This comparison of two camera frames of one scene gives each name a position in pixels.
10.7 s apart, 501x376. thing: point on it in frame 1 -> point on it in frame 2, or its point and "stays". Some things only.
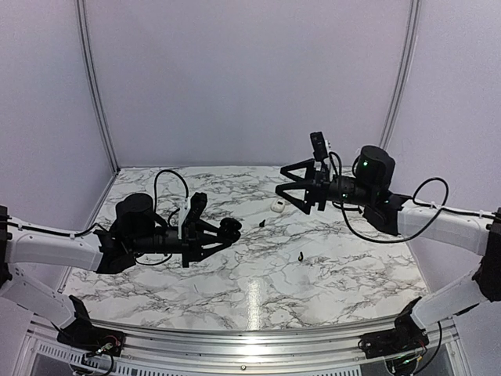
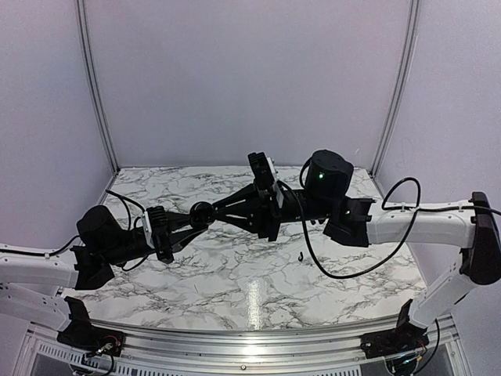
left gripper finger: [207, 251] -> [183, 244]
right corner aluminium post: [405, 74] stays
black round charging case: [228, 232] -> [202, 215]
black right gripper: [317, 189] -> [266, 217]
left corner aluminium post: [83, 19] stays
